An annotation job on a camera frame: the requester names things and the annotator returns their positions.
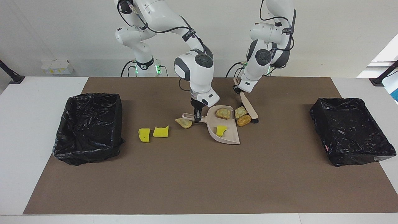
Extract beige plastic dustpan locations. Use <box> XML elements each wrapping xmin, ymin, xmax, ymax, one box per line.
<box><xmin>182</xmin><ymin>105</ymin><xmax>241</xmax><ymax>145</ymax></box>

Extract black bag lined bin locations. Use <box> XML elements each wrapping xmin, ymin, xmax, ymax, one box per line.
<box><xmin>52</xmin><ymin>93</ymin><xmax>125</xmax><ymax>166</ymax></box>
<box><xmin>309</xmin><ymin>97</ymin><xmax>397</xmax><ymax>167</ymax></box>

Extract orange brown foam chunk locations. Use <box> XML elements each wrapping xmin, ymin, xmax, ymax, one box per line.
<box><xmin>237</xmin><ymin>114</ymin><xmax>252</xmax><ymax>127</ymax></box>

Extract black clamp stand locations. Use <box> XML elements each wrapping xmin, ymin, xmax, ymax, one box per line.
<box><xmin>0</xmin><ymin>60</ymin><xmax>25</xmax><ymax>85</ymax></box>
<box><xmin>369</xmin><ymin>60</ymin><xmax>398</xmax><ymax>87</ymax></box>

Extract black left arm base cable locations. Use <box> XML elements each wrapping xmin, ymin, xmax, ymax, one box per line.
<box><xmin>225</xmin><ymin>62</ymin><xmax>248</xmax><ymax>77</ymax></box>

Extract pale yellow foam chunk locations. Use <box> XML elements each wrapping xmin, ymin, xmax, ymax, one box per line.
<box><xmin>216</xmin><ymin>108</ymin><xmax>231</xmax><ymax>120</ymax></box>

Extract black right arm base cable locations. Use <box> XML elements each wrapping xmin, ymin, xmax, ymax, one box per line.
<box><xmin>121</xmin><ymin>61</ymin><xmax>137</xmax><ymax>77</ymax></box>

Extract white cardboard boxes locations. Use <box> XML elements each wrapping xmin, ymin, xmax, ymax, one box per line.
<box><xmin>41</xmin><ymin>59</ymin><xmax>75</xmax><ymax>75</ymax></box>

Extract black arm base cable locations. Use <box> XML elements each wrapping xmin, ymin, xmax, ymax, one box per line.
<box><xmin>121</xmin><ymin>61</ymin><xmax>137</xmax><ymax>77</ymax></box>
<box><xmin>225</xmin><ymin>62</ymin><xmax>248</xmax><ymax>77</ymax></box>

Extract brown table mat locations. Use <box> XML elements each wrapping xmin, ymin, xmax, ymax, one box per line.
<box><xmin>23</xmin><ymin>77</ymin><xmax>398</xmax><ymax>215</ymax></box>

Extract pale greenish foam chunk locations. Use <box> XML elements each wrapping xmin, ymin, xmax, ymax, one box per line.
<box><xmin>234</xmin><ymin>106</ymin><xmax>248</xmax><ymax>119</ymax></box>

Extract yellow sponge piece dark dot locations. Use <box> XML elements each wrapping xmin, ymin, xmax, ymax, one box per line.
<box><xmin>138</xmin><ymin>128</ymin><xmax>150</xmax><ymax>143</ymax></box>

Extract beige hand brush black bristles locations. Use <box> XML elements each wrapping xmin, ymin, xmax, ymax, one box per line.
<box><xmin>233</xmin><ymin>77</ymin><xmax>259</xmax><ymax>124</ymax></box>

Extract yellow notched sponge piece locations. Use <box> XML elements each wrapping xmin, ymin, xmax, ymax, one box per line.
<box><xmin>153</xmin><ymin>125</ymin><xmax>169</xmax><ymax>138</ymax></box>

